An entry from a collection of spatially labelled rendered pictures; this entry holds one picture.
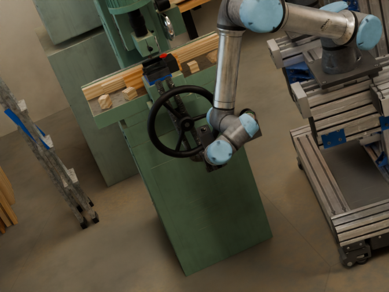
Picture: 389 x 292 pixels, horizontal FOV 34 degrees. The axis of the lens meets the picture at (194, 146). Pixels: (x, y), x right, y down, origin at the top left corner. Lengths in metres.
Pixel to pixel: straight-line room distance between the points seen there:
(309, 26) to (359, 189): 0.94
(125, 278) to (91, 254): 0.33
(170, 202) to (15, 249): 1.26
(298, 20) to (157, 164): 0.91
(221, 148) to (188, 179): 0.68
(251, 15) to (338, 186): 1.13
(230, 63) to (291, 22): 0.24
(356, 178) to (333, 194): 0.15
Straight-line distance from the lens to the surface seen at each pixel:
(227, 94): 2.11
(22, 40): 4.92
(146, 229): 3.31
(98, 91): 2.61
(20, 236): 3.77
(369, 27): 2.17
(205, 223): 2.79
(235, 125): 2.04
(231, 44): 2.07
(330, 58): 2.34
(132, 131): 2.50
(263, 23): 1.93
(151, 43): 2.53
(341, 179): 2.84
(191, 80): 2.49
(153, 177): 2.61
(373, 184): 2.78
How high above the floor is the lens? 1.86
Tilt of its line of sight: 29 degrees down
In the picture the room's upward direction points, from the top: 20 degrees counter-clockwise
